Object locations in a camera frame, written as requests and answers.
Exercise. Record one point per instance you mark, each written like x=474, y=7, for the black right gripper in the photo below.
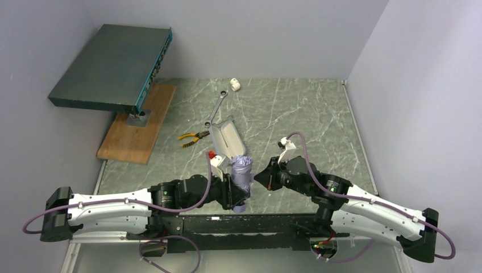
x=271, y=176

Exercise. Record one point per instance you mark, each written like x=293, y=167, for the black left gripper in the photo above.
x=230, y=193

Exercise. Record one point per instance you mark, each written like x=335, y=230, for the purple folding umbrella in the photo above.
x=241, y=167

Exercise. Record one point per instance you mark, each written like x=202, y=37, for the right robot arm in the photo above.
x=343, y=207

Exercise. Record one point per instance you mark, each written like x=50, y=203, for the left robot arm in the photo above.
x=145, y=211

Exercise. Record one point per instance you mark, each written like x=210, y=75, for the silver combination wrench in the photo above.
x=209, y=121

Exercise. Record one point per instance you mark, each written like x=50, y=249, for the white plastic pipe fitting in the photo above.
x=235, y=84

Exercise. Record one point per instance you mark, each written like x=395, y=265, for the wooden board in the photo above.
x=128, y=140

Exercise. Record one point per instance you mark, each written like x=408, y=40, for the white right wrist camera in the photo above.
x=288, y=149

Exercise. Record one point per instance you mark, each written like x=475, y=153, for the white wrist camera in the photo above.
x=218, y=163
x=288, y=149

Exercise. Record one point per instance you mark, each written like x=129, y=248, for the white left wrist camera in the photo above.
x=218, y=163

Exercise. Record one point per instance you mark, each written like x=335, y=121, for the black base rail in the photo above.
x=238, y=231

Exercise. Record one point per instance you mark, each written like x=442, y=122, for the yellow handled pliers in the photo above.
x=195, y=137

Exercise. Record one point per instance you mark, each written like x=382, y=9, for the grey metal stand bracket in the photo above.
x=138, y=120

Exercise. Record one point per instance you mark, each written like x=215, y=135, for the dark teal network switch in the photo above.
x=115, y=70

